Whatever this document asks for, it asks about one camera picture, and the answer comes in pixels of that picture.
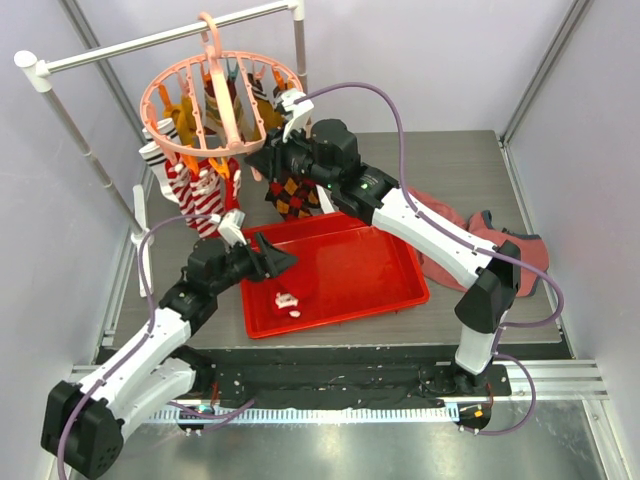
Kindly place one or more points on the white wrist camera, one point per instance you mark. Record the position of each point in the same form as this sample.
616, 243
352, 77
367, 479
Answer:
296, 108
229, 226

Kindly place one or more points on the red white striped sock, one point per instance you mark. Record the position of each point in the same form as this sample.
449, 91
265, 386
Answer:
180, 179
206, 193

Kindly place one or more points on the pink crumpled garment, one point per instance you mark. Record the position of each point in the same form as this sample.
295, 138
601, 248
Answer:
532, 248

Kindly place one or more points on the red plastic tray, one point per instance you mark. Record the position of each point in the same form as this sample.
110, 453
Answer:
360, 272

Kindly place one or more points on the pink round clip hanger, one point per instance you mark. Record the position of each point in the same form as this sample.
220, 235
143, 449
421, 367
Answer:
213, 74

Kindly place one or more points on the white black striped sock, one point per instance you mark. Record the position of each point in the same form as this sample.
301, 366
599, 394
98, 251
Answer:
155, 160
165, 127

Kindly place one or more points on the mustard yellow sock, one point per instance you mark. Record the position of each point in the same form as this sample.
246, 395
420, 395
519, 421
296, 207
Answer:
270, 117
183, 118

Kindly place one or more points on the black argyle sock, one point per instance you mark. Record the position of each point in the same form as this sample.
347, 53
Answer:
293, 197

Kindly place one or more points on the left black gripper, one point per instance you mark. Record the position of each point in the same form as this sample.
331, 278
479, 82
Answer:
259, 266

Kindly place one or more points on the white clothes rack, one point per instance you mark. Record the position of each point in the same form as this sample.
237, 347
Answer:
39, 71

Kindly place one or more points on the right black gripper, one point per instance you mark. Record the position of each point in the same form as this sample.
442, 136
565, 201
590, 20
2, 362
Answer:
275, 153

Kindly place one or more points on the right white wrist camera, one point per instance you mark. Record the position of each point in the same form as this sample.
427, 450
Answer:
296, 108

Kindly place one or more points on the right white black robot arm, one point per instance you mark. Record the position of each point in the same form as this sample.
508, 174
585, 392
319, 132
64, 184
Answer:
489, 274

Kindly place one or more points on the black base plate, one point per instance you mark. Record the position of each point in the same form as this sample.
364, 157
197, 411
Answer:
337, 378

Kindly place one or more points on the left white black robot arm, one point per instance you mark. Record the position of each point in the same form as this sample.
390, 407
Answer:
87, 423

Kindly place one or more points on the beige brown striped sock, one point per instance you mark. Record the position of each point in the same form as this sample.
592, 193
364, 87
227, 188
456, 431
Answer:
212, 121

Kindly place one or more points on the white slotted cable duct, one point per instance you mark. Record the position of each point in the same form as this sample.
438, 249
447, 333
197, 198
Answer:
255, 416

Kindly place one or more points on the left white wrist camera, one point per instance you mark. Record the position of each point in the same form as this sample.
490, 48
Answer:
229, 226

